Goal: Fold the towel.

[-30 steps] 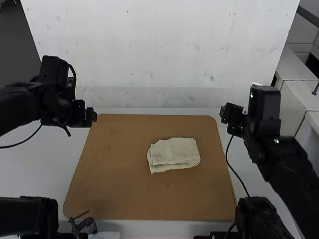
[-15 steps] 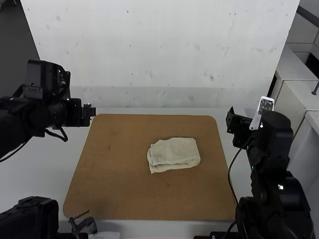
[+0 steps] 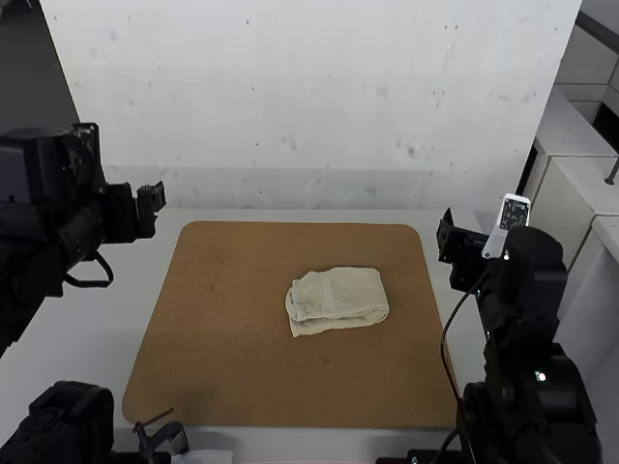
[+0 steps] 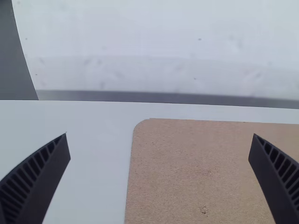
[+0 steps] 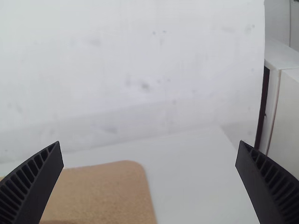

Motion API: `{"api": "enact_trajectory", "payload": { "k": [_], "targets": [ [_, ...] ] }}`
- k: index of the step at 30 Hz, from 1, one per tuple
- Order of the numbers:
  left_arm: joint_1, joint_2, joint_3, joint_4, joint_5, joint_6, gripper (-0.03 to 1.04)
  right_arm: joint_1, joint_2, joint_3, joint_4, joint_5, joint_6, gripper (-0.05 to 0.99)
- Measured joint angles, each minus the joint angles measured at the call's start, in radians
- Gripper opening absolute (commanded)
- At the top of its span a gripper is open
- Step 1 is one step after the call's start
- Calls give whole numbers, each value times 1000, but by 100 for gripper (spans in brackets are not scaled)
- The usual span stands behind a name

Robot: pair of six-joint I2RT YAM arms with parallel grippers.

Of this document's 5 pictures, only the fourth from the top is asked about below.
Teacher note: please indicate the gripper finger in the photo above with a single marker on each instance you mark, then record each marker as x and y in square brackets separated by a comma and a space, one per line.
[30, 186]
[280, 184]

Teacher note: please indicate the cork mat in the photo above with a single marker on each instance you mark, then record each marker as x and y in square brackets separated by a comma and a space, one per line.
[198, 175]

